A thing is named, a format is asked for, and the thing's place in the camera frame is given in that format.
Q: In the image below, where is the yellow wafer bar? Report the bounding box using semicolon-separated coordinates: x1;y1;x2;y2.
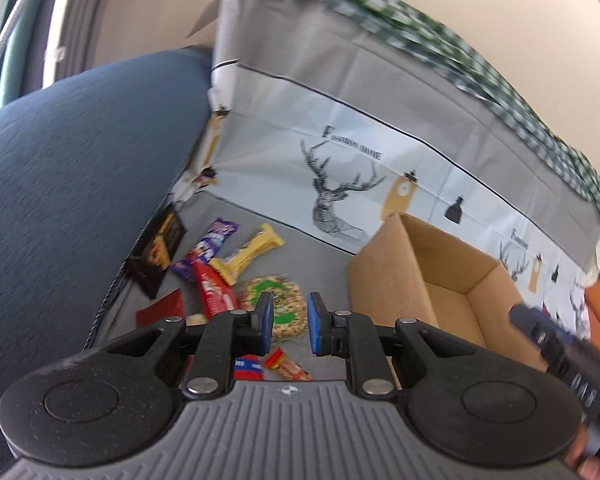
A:
209;223;285;286

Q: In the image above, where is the round cake green label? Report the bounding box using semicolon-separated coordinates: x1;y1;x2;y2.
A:
233;354;264;382

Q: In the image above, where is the red-ended clear nut bar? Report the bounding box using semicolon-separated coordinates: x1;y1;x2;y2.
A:
263;348;313;382

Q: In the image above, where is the person right hand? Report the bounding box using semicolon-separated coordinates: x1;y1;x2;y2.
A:
565;431;600;480

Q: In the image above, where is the deer print sofa cover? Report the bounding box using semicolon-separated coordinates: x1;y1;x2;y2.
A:
172;0;600;336

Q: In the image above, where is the green checkered cloth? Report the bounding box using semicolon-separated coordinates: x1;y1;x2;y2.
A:
317;0;600;213

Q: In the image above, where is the purple chocolate bar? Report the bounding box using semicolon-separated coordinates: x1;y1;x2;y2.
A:
171;218;239;283

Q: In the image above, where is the red snack pouch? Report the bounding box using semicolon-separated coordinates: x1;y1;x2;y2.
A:
135;288;186;327

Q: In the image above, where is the black chocolate package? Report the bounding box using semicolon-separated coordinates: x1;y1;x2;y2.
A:
124;205;186;299

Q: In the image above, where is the red tube snack pack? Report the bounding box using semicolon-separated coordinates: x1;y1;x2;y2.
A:
193;260;238;318

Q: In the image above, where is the brown cardboard box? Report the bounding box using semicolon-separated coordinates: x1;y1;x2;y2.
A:
347;212;546;370

